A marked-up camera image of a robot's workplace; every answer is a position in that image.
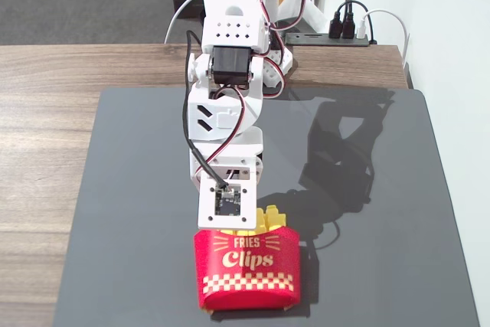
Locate white usb plug cable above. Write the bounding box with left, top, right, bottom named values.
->
left=357, top=8, right=411, bottom=72

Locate red fries clips box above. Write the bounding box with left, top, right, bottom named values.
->
left=192, top=226, right=302, bottom=312

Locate white gripper camera module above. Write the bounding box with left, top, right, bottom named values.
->
left=197, top=172, right=258, bottom=231

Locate white power cable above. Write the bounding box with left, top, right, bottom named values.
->
left=164, top=0, right=204, bottom=45

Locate black usb hub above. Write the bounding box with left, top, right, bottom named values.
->
left=285, top=32, right=378, bottom=48

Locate black camera cable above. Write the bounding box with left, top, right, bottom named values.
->
left=181, top=30, right=230, bottom=190

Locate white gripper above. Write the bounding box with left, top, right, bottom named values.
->
left=188, top=127, right=266, bottom=191

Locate black usb plug cable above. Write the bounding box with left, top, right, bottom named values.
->
left=328, top=0, right=352, bottom=41
left=341, top=0, right=371, bottom=40

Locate grey table mat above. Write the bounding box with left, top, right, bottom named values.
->
left=51, top=87, right=482, bottom=327

